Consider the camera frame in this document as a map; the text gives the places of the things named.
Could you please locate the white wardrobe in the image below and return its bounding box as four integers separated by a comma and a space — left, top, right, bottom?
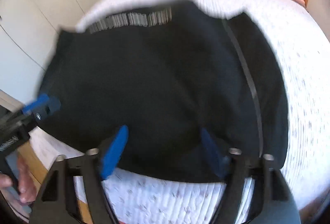
1, 0, 99, 103

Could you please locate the black jacket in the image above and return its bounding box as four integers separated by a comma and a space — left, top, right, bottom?
40, 0, 289, 183

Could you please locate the person's left hand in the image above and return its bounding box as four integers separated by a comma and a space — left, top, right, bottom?
1, 152, 37, 205

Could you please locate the white patterned bed mattress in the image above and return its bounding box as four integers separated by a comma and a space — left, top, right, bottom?
31, 0, 329, 223

